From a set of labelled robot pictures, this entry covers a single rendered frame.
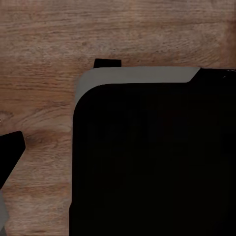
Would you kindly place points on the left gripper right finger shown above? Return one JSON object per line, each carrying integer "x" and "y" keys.
{"x": 228, "y": 146}

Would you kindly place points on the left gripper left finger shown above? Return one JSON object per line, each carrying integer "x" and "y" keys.
{"x": 12, "y": 146}

